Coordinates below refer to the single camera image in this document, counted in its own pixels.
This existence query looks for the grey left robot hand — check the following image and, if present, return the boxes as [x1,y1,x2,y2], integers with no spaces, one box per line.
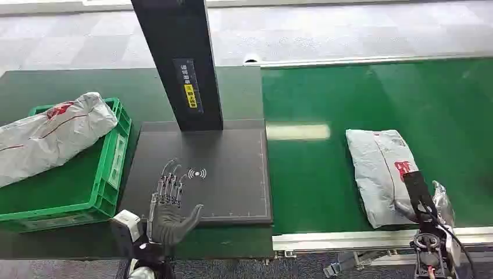
[147,157,205,247]

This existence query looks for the grey metal bracket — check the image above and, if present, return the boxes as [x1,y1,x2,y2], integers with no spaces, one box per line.
[323,250,391,279]

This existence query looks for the green conveyor belt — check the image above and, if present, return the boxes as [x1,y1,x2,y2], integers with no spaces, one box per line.
[261,58,493,236]

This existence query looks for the black and yellow warning label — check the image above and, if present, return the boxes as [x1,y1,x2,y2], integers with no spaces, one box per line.
[172,58,205,115]

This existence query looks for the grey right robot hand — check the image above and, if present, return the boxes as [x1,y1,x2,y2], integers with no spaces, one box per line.
[394,171,439,224]

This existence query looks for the black scanner base plate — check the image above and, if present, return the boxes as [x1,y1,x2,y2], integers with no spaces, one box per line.
[118,119,274,227]

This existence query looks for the black scanner column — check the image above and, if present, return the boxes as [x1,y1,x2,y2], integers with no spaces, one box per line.
[130,0,224,133]

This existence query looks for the green plastic crate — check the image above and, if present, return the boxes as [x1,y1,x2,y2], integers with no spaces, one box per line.
[0,97,133,233]

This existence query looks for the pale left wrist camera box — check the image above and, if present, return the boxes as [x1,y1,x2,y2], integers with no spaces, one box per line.
[110,209,142,242]

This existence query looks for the small grey parcel bag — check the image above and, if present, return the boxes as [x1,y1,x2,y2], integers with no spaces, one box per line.
[345,128,421,230]

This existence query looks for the white crate label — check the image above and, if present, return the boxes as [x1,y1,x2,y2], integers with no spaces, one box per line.
[107,133,128,190]

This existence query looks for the large grey parcel bag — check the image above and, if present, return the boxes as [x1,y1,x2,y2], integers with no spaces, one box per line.
[0,91,119,189]

